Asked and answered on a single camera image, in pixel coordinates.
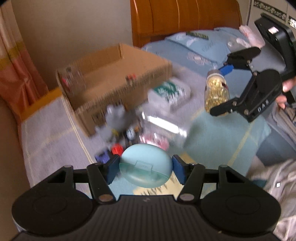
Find person right hand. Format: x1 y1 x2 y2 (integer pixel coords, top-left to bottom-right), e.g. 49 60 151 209
275 77 296 109

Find white cotton swab container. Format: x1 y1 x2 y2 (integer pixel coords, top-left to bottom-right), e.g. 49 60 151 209
147 77 191 113

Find cardboard box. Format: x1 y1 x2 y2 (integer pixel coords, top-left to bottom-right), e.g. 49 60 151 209
56 43 172 137

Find black toy train red wheels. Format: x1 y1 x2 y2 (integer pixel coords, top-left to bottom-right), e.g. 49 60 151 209
94 129 144 164

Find wooden bed headboard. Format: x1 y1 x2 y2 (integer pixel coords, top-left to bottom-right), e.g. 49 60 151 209
130 0 242 47

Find grey jacket sleeve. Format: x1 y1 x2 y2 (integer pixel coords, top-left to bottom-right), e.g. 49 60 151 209
247 106 295 240

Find fish oil capsule bottle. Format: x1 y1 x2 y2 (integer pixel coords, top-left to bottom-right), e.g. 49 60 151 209
204 70 230 113

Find frosted clear plastic jar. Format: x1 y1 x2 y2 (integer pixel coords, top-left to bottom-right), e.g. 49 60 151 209
137 103 191 148

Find blue floral pillow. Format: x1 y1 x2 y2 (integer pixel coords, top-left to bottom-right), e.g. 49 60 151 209
166 27 251 63

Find pink curtain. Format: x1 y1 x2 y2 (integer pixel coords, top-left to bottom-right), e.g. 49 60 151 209
0 1 49 117

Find green remote control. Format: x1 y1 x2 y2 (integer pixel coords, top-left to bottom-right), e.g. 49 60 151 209
186 32 209 40

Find grey checked table cloth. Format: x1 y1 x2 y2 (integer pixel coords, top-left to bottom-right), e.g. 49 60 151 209
21 65 271 186

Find blue floral bed sheet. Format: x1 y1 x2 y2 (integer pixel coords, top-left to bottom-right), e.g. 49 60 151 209
142 26 265 76

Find mint green oval case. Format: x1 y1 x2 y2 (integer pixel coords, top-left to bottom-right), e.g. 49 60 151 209
119 144 173 188

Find grey cat figurine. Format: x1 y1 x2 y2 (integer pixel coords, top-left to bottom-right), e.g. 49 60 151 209
95 104 132 143

